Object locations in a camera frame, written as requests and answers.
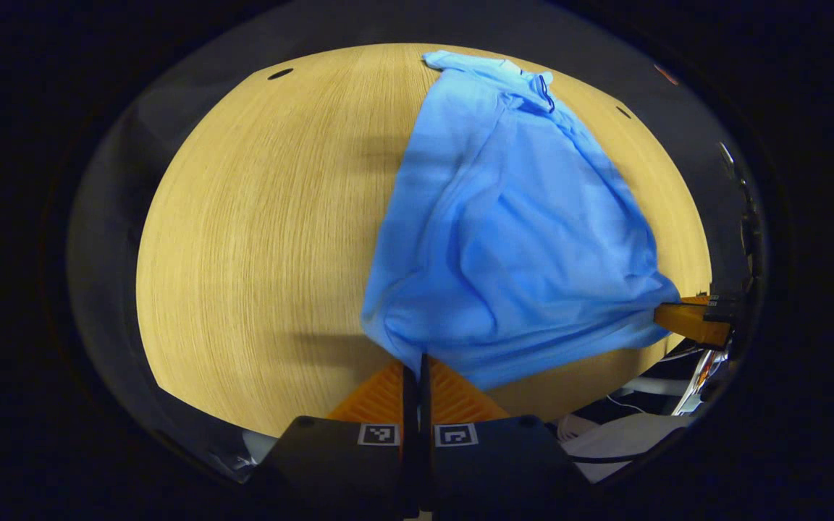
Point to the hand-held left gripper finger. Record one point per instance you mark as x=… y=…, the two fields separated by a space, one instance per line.
x=425 y=405
x=409 y=398

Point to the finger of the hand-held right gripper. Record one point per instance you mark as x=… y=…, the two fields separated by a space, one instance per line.
x=688 y=320

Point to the light blue T-shirt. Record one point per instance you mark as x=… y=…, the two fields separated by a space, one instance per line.
x=518 y=239

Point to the white bar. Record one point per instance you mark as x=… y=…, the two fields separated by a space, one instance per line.
x=652 y=386

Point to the white rounded object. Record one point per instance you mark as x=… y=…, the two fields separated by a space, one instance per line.
x=627 y=438

